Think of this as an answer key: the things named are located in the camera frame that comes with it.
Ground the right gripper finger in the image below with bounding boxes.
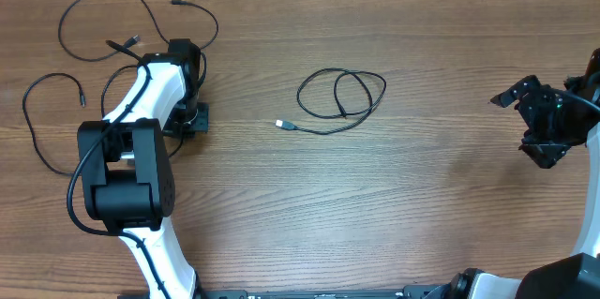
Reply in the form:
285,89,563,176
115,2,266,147
518,142,571,169
490,75,541,108

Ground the long black usb cable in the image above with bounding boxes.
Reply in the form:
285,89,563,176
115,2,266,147
274,67,388,137

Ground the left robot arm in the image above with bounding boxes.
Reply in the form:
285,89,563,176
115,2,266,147
70,38,209,298

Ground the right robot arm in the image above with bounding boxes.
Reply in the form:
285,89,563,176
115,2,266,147
427,50,599,299

